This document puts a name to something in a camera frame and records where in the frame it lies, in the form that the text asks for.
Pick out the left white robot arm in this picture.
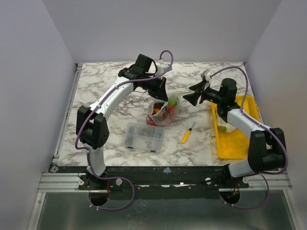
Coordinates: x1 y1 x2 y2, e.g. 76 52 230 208
75 54 173 189

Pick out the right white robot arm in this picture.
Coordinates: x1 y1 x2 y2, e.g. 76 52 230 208
183 78 288 188

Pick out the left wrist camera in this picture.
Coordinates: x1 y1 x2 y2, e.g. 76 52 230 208
156 59 169 75

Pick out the yellow plastic tray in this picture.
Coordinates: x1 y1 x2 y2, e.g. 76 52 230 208
211 95 261 160

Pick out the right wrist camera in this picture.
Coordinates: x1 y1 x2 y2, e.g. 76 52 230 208
201 69 213 83

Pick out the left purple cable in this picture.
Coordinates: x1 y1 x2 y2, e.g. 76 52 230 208
75 49 175 178

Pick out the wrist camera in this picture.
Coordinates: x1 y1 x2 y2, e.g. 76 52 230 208
156 59 169 75
201 69 213 83

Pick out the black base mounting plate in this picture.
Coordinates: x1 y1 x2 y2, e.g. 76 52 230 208
78 165 249 200

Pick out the red bell pepper toy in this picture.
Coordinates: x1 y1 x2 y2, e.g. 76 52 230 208
146 116 159 126

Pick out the clear screw organizer box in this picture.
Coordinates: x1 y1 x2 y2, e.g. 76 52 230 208
123 123 165 153

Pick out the white cauliflower toy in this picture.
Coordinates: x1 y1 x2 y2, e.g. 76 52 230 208
215 110 236 133

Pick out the yellow handle screwdriver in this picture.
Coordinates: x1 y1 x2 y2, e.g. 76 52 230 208
181 122 196 144

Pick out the clear zip top bag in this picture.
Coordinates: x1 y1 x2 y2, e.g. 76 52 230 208
145 91 186 127

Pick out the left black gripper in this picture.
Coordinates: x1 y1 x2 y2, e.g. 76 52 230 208
142 75 169 102

